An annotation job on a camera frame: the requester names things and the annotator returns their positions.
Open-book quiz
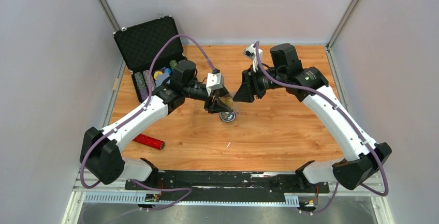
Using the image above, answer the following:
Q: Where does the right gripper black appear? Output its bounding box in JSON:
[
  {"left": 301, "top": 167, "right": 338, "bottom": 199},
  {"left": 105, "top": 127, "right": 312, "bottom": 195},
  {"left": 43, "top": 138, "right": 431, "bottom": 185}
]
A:
[{"left": 233, "top": 64, "right": 286, "bottom": 102}]

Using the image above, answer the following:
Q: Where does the clear pill bottle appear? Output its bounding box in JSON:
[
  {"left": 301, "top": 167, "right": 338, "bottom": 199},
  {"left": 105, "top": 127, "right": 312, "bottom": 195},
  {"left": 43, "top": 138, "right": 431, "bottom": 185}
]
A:
[{"left": 220, "top": 94, "right": 240, "bottom": 114}]

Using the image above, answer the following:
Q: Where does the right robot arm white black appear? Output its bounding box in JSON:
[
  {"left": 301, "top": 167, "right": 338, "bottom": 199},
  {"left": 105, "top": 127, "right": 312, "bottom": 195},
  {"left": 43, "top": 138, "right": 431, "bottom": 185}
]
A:
[{"left": 233, "top": 43, "right": 392, "bottom": 192}]

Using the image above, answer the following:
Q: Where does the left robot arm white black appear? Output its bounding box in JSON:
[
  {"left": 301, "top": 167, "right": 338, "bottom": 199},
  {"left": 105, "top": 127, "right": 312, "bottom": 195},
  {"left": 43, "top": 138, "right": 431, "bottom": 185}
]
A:
[{"left": 80, "top": 60, "right": 233, "bottom": 189}]

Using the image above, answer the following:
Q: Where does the pink green chip stack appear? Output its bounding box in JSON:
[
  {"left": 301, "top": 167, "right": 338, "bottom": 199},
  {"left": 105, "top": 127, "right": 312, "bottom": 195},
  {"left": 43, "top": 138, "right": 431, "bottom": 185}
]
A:
[{"left": 169, "top": 60, "right": 178, "bottom": 70}]

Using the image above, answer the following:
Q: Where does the blue dealer button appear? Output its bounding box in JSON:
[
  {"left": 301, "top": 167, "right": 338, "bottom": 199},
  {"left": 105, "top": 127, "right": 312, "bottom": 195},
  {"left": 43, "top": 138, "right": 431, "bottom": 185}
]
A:
[{"left": 162, "top": 67, "right": 172, "bottom": 75}]

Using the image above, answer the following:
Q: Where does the blue playing card deck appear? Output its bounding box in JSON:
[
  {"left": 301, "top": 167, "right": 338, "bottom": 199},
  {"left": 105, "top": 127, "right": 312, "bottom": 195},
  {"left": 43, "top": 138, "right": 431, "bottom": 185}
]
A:
[{"left": 155, "top": 72, "right": 171, "bottom": 86}]

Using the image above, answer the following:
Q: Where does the yellow dealer button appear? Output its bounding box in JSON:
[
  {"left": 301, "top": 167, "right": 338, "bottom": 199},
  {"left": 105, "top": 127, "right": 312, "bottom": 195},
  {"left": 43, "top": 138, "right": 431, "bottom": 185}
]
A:
[{"left": 153, "top": 70, "right": 163, "bottom": 81}]

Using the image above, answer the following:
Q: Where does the purple chip stack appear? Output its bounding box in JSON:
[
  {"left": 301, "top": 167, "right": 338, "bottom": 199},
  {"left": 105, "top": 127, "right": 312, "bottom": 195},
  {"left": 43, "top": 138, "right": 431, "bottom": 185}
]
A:
[{"left": 142, "top": 70, "right": 156, "bottom": 91}]

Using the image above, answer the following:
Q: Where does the red glitter tube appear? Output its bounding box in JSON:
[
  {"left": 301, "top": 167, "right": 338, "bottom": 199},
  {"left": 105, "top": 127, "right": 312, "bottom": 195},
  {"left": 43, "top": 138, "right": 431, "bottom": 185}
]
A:
[{"left": 133, "top": 134, "right": 165, "bottom": 150}]

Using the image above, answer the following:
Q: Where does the black poker chip case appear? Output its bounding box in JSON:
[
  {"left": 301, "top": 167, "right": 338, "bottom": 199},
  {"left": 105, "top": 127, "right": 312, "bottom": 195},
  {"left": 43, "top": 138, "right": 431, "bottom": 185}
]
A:
[{"left": 113, "top": 16, "right": 179, "bottom": 102}]

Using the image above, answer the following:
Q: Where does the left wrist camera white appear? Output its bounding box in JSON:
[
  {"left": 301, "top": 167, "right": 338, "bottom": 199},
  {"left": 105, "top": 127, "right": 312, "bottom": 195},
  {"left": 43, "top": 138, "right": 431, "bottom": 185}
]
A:
[{"left": 206, "top": 72, "right": 224, "bottom": 96}]

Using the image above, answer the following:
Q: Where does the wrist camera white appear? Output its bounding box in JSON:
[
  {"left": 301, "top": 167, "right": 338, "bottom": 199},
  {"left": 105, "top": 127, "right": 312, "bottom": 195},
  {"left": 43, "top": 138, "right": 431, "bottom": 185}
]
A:
[
  {"left": 243, "top": 43, "right": 263, "bottom": 72},
  {"left": 206, "top": 72, "right": 224, "bottom": 96}
]

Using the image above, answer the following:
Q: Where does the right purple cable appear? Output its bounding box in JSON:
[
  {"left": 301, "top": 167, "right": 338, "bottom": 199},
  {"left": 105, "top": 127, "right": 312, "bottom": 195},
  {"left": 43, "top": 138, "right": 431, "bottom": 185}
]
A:
[{"left": 254, "top": 40, "right": 390, "bottom": 215}]

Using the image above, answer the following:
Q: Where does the purple cable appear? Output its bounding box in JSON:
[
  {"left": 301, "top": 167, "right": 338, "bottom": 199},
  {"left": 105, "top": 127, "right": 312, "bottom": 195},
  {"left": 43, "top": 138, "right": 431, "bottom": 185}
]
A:
[
  {"left": 254, "top": 40, "right": 390, "bottom": 215},
  {"left": 79, "top": 34, "right": 220, "bottom": 213}
]

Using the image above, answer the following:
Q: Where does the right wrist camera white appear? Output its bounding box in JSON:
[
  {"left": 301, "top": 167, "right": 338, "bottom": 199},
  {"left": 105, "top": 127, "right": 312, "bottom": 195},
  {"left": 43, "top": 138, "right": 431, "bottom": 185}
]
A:
[{"left": 243, "top": 43, "right": 263, "bottom": 72}]

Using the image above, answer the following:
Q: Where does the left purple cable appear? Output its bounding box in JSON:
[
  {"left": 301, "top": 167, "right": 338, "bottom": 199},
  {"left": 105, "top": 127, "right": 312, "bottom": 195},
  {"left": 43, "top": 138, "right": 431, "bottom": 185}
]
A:
[{"left": 79, "top": 34, "right": 220, "bottom": 213}]

